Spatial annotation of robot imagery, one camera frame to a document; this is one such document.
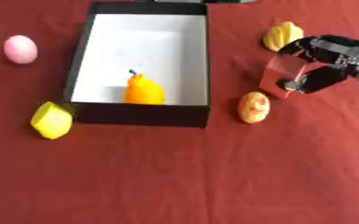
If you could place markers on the round toy biscuit red spots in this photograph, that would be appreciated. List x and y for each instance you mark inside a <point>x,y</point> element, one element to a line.
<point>253,107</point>

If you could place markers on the black box white inside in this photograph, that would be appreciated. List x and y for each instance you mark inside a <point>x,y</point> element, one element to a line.
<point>141,58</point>

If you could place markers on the pink egg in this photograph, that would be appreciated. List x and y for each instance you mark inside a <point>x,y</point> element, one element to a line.
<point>20,49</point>

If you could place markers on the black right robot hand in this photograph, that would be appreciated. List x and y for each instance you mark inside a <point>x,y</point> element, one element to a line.
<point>336,52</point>

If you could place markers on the yellow shell-shaped toy cake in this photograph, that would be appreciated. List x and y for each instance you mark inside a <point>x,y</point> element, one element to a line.
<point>281,35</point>

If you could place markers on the yellow toy lemon wedge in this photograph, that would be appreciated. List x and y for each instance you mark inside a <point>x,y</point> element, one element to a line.
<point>52,120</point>

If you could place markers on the orange toy pear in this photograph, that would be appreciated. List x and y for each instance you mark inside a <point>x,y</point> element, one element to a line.
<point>143,90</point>

